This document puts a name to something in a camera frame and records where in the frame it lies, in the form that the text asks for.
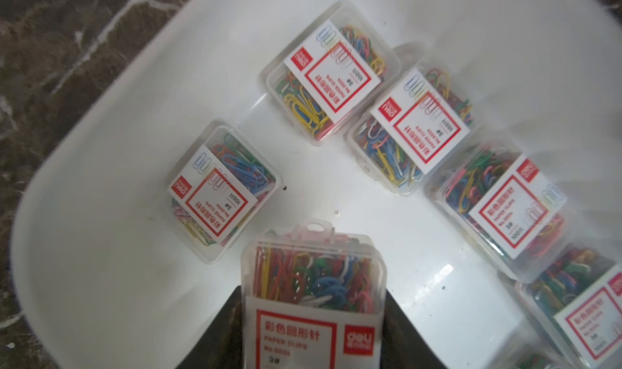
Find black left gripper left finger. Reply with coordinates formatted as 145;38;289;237
177;286;243;369

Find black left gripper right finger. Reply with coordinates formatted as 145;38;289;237
381;291;446;369

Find paper clip box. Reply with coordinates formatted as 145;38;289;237
514;247;621;368
264;0;403;146
241;219;387;368
347;53;482;197
165;120;282;265
488;341;570;369
425;137;577;283

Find white plastic storage tray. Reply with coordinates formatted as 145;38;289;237
11;0;621;368

